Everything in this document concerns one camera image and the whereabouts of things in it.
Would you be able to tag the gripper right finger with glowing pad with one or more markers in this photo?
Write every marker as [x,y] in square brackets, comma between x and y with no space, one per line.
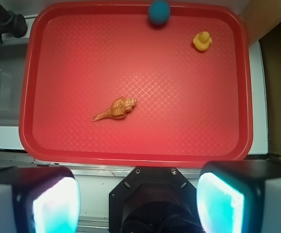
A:
[240,196]

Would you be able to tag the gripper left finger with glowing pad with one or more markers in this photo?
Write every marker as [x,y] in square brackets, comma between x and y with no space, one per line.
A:
[38,200]

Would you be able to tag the blue dimpled ball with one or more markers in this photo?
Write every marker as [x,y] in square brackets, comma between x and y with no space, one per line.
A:
[159,12]

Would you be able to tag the grey metal sink basin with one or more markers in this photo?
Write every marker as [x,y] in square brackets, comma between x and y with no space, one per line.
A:
[12,65]

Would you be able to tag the orange spiral seashell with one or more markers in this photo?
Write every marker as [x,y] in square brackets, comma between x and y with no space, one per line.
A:
[118,109]

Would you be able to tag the red plastic tray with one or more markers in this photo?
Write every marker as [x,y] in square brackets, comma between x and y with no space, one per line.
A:
[192,106]

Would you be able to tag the yellow rubber duck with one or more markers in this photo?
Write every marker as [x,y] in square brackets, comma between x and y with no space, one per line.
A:
[202,41]

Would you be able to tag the black octagonal mount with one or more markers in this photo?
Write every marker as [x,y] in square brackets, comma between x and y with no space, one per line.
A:
[154,200]

